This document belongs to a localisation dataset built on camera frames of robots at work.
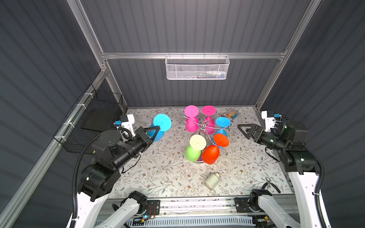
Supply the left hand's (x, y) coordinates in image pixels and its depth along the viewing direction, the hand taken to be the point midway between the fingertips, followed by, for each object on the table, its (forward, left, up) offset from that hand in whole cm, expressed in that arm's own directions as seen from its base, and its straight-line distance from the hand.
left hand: (162, 127), depth 54 cm
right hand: (+3, -36, -8) cm, 37 cm away
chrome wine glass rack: (+9, -18, -12) cm, 23 cm away
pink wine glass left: (+16, -14, -17) cm, 27 cm away
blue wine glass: (+11, -29, -12) cm, 33 cm away
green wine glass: (-1, -15, -11) cm, 18 cm away
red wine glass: (-2, -22, -21) cm, 30 cm away
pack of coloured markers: (+40, -48, -40) cm, 74 cm away
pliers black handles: (-11, -57, -41) cm, 71 cm away
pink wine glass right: (+18, -23, -10) cm, 30 cm away
